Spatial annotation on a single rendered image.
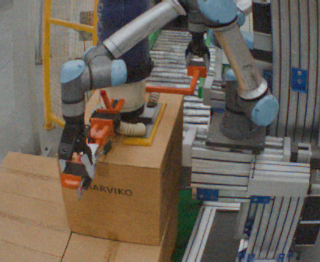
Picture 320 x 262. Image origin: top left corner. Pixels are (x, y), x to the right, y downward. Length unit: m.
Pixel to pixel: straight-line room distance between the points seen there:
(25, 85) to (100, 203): 1.65
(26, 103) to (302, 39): 2.25
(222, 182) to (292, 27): 0.69
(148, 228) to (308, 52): 0.97
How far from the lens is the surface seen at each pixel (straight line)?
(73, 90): 1.40
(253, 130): 1.82
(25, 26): 3.30
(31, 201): 2.35
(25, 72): 3.41
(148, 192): 1.89
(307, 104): 1.96
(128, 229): 2.03
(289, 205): 2.24
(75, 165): 1.55
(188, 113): 3.08
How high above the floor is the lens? 1.92
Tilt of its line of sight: 29 degrees down
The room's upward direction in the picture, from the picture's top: straight up
